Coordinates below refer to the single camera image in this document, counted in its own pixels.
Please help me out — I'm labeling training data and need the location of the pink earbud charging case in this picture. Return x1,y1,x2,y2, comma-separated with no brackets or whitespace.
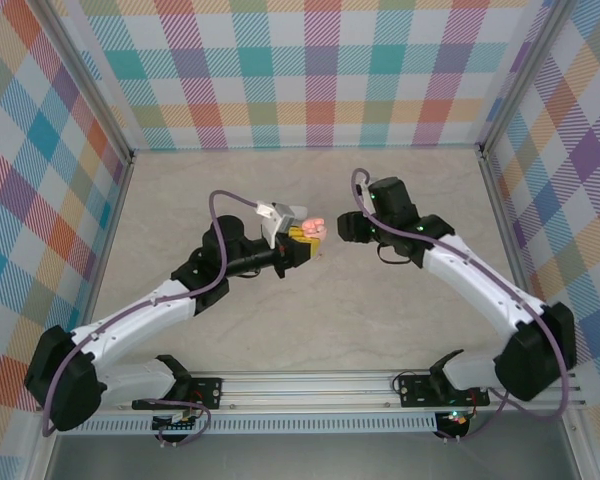
300,215,330,241

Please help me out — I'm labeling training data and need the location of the left controller circuit board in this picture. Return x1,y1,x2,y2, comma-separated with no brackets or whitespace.
151,410,202,434

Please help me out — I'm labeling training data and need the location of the controller circuit board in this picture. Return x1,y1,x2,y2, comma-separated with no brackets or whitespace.
151,410,202,434
438,409,474,429

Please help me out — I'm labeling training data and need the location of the grey metal sheet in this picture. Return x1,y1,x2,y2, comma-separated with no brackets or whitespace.
44,432,581,480

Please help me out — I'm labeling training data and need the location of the right controller circuit board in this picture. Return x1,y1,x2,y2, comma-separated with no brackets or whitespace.
438,409,474,429

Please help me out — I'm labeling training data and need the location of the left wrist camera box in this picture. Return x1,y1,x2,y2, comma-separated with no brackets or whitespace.
255,199,307,250

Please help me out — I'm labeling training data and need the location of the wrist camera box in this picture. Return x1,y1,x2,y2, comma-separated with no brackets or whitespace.
255,199,307,250
354,178,376,214

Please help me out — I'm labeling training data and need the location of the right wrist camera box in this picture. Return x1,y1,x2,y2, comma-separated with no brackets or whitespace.
354,178,376,214

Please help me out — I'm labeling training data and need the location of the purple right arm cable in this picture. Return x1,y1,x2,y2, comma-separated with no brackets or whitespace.
350,167,572,445

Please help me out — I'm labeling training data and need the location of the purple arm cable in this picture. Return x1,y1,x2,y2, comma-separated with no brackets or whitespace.
350,167,572,445
42,189,261,449

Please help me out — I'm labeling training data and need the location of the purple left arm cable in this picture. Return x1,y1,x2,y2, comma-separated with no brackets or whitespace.
42,189,261,449

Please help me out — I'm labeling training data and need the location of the aluminium floor side rail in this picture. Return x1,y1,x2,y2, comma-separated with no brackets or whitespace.
477,149,589,404
72,159,137,361

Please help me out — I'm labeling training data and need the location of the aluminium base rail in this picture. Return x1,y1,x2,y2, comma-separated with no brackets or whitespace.
33,368,587,416

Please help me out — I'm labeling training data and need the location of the aluminium frame post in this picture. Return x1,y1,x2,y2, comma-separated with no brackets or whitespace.
38,0,137,174
476,0,576,161

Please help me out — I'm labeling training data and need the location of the white slotted cable duct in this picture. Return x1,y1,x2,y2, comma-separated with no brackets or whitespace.
54,413,444,437

